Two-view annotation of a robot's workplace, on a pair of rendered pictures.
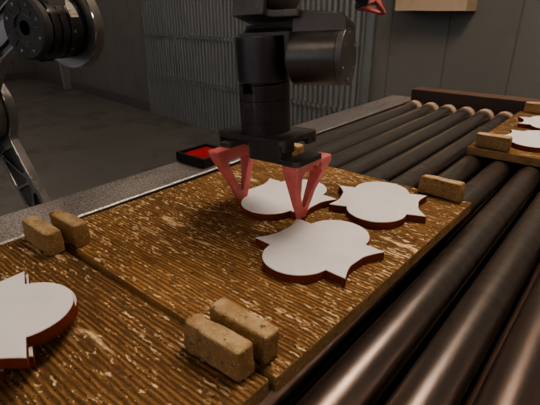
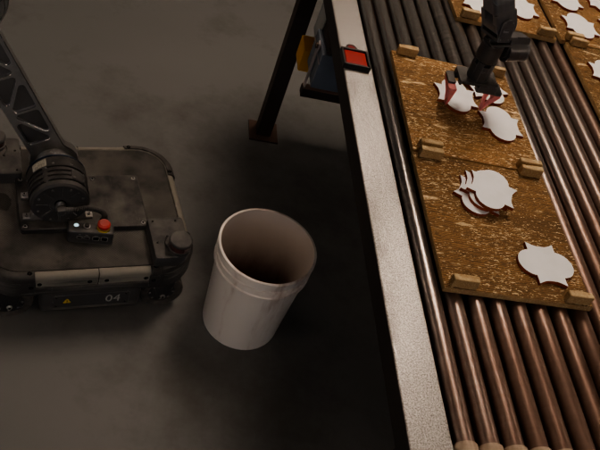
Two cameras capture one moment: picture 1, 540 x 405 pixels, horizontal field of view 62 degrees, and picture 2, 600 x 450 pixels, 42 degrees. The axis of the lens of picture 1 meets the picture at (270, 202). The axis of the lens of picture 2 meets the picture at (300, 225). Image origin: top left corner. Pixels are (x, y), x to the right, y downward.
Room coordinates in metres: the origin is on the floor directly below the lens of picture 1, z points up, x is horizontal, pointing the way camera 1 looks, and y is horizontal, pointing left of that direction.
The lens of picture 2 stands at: (-0.14, 1.67, 2.04)
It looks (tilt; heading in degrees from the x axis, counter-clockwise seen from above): 44 degrees down; 300
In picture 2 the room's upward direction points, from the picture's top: 23 degrees clockwise
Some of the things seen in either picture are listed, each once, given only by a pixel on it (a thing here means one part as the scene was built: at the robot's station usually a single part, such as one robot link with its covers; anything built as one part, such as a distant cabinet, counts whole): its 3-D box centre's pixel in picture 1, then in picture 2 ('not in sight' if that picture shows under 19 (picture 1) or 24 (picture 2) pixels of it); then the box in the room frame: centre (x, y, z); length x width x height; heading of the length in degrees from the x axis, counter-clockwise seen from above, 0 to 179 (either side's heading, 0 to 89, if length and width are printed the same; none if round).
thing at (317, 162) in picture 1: (291, 177); (481, 94); (0.49, -0.02, 0.99); 0.07 x 0.07 x 0.09; 49
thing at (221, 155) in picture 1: (247, 168); (456, 90); (0.54, 0.03, 0.99); 0.07 x 0.07 x 0.09; 49
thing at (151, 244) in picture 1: (273, 220); (462, 111); (0.51, 0.00, 0.93); 0.41 x 0.35 x 0.02; 139
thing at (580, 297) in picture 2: not in sight; (579, 297); (-0.04, 0.29, 0.95); 0.06 x 0.02 x 0.03; 50
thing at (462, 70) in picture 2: (265, 114); (479, 70); (0.51, 0.01, 1.06); 0.10 x 0.07 x 0.07; 49
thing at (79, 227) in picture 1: (69, 227); (430, 145); (0.45, 0.22, 0.95); 0.06 x 0.02 x 0.03; 49
